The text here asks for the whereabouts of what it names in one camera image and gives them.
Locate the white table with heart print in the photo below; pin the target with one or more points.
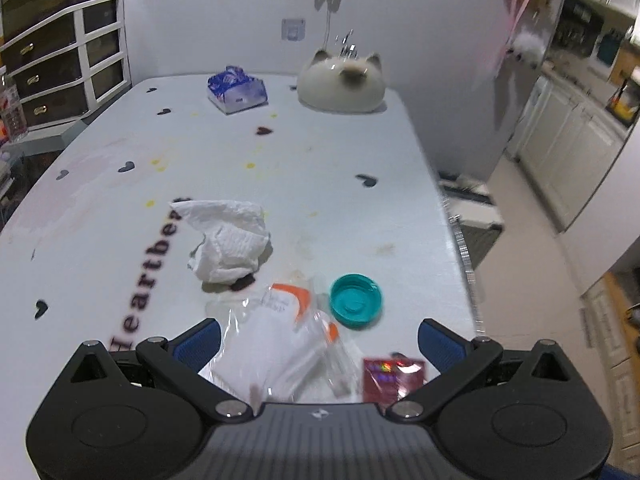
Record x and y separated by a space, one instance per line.
320 175

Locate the white paper towel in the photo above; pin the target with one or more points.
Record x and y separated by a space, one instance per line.
227 245

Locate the blue tissue pack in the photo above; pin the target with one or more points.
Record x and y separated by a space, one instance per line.
237 91

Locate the pink ribbon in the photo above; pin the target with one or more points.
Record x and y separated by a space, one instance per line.
522 10

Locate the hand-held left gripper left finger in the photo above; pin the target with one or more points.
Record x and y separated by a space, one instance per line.
197 347

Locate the dark grey floor mat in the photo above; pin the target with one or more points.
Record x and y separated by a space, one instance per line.
475 230

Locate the white fluffy ornament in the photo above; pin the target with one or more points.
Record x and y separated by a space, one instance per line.
527 47

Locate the clear plastic wrapper orange print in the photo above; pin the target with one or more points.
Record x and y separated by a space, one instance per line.
280 345

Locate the white kitchen cabinets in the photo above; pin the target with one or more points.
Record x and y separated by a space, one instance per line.
570 150

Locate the red foil packet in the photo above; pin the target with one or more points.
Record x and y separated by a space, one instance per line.
392 377

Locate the teal bottle cap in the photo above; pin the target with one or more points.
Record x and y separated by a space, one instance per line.
356 305

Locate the white-framed dark drawer unit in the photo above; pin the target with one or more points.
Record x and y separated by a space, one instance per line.
60 70

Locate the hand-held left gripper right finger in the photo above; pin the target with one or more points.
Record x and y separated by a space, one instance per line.
442 345

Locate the white cat-shaped ceramic holder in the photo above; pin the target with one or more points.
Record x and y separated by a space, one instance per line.
340 82

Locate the clear wall hook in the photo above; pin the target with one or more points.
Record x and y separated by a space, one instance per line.
293 29

